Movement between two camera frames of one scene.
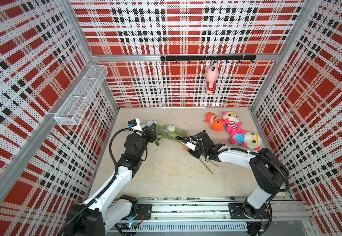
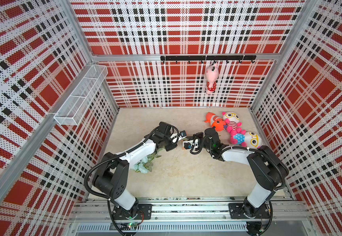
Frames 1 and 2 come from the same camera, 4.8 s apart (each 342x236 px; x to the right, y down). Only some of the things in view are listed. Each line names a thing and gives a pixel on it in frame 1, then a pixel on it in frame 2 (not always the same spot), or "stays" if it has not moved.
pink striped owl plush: (232, 120) stays
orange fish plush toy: (217, 124) stays
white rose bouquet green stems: (169, 131) → (145, 164)
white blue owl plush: (251, 139) stays
